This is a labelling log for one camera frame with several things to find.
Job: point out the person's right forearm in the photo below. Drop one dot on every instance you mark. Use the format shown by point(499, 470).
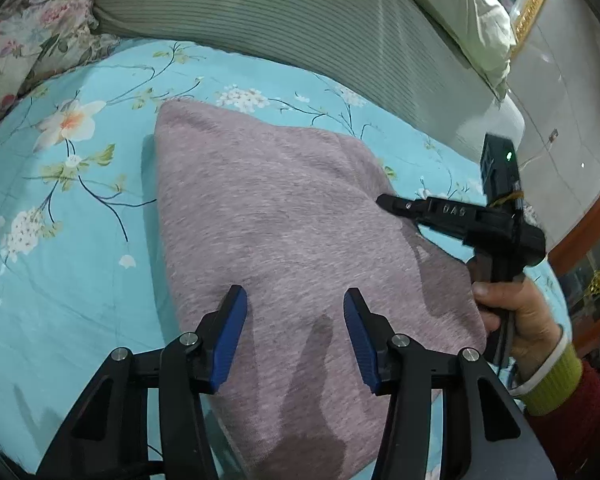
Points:
point(575, 400)

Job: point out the gold framed landscape picture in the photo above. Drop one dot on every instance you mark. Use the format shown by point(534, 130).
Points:
point(527, 0)

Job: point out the pink knit shirt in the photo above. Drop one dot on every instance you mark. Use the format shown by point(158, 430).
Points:
point(290, 240)

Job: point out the grey-green striped pillow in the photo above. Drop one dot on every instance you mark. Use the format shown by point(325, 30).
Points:
point(300, 15)

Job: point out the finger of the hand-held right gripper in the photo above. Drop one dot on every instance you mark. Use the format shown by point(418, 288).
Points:
point(402, 206)

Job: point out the blue floral bedsheet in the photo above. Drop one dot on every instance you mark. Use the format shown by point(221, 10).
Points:
point(70, 240)

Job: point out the light green pillow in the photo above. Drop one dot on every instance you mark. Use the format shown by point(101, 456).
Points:
point(460, 15)

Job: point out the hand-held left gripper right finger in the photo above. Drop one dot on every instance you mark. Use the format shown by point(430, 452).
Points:
point(362, 347)

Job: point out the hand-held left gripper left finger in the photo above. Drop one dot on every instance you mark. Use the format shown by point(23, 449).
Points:
point(228, 345)

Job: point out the wooden glass cabinet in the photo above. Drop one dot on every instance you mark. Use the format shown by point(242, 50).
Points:
point(595, 270)

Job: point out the floral pillow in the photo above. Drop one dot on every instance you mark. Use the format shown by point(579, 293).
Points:
point(27, 40)

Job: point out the person's right hand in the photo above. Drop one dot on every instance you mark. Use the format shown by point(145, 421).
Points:
point(530, 310)

